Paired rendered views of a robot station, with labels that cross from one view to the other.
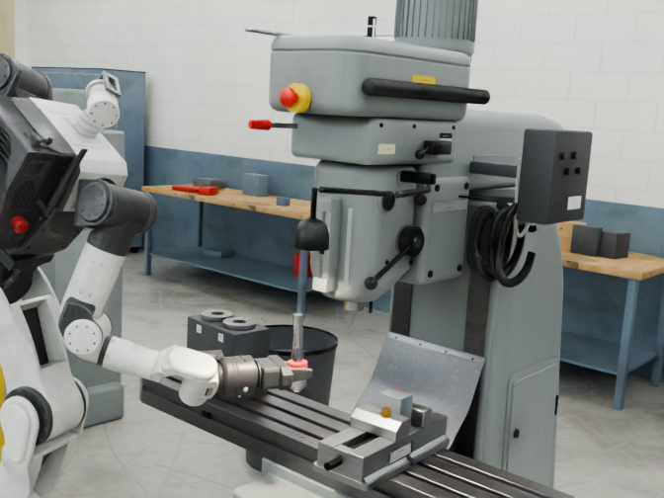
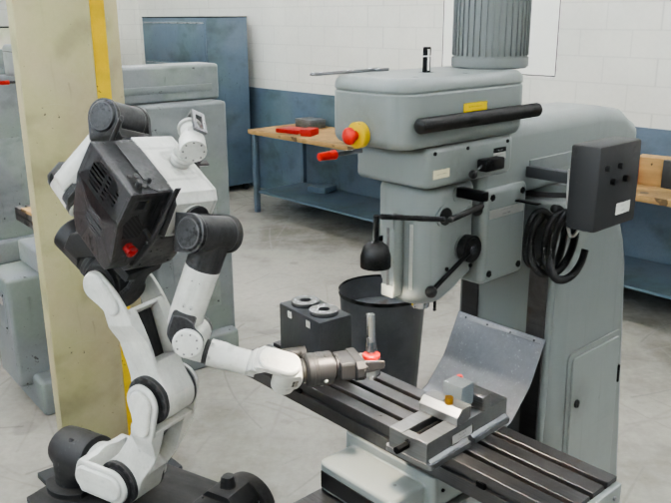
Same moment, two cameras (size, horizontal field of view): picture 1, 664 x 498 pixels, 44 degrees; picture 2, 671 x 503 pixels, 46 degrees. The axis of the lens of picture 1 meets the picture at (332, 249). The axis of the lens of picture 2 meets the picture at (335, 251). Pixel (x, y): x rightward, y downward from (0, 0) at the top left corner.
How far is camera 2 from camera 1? 0.32 m
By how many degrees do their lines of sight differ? 10
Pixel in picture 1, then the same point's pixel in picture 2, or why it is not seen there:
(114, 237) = (208, 259)
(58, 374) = (172, 364)
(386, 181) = (443, 199)
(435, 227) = (492, 233)
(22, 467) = (147, 441)
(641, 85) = not seen: outside the picture
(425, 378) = (491, 356)
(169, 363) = (260, 362)
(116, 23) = not seen: outside the picture
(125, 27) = not seen: outside the picture
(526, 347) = (585, 326)
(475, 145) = (531, 151)
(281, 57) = (342, 97)
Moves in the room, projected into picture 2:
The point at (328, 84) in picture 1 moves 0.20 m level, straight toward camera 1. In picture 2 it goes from (384, 124) to (378, 138)
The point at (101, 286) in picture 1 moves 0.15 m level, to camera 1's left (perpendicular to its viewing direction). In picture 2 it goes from (200, 300) to (142, 297)
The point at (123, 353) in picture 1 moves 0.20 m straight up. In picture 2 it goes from (221, 354) to (217, 279)
